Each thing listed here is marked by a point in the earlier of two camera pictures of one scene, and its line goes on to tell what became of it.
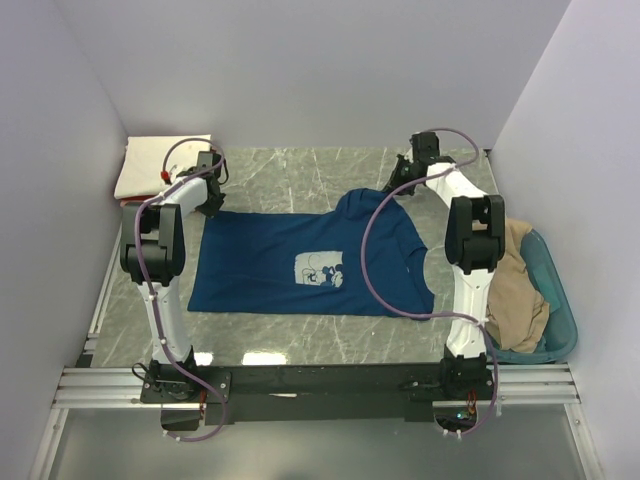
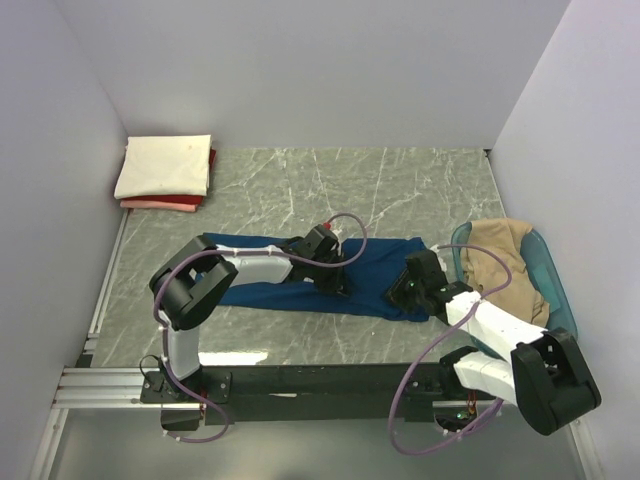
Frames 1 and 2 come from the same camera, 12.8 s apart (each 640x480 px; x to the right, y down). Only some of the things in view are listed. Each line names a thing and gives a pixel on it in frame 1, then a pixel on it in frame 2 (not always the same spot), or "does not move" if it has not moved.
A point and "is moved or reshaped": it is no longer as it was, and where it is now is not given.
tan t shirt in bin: [518, 310] does not move
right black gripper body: [401, 180] -> [405, 293]
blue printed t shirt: [310, 263] is moved or reshaped
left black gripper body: [211, 208] -> [327, 279]
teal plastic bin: [561, 330] does not move
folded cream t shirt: [151, 162] does not move
